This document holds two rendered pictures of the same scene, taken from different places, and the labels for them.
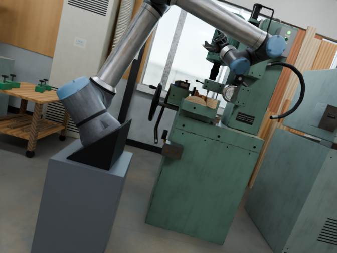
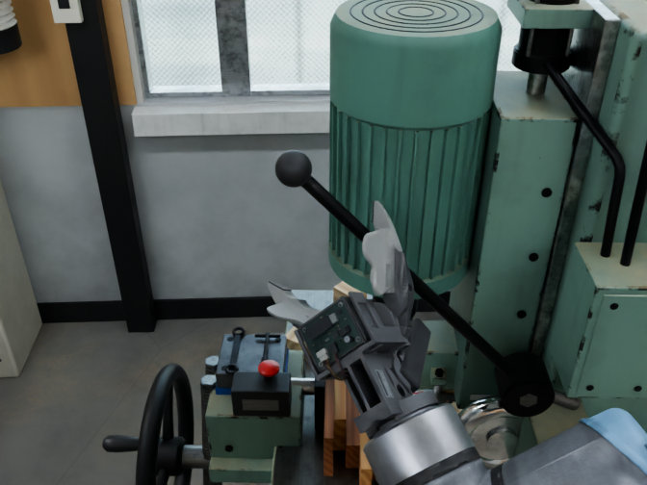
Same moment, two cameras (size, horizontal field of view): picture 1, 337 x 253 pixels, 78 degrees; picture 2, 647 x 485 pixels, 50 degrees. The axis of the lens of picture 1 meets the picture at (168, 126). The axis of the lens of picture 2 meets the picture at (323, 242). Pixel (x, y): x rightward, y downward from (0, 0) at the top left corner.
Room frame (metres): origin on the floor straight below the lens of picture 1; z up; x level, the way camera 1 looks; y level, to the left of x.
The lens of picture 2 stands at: (0.80, -0.14, 1.71)
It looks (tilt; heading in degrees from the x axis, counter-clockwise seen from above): 34 degrees down; 3
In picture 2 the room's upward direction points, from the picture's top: straight up
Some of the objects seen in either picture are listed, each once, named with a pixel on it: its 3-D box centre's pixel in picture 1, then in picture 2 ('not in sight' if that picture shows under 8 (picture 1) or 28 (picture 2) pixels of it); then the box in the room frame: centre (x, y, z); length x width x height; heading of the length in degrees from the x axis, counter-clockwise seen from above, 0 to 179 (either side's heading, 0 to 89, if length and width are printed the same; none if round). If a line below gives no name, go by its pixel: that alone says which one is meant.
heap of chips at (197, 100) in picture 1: (196, 99); not in sight; (1.29, -0.12, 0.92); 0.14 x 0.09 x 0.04; 92
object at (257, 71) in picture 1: (256, 66); (613, 322); (1.38, -0.42, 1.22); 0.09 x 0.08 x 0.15; 92
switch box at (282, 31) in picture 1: (282, 42); not in sight; (1.39, -0.52, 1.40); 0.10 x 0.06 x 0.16; 92
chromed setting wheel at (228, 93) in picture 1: (231, 93); (500, 432); (1.40, -0.33, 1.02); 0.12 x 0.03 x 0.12; 92
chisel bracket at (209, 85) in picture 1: (212, 87); (404, 359); (1.52, -0.22, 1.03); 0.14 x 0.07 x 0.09; 92
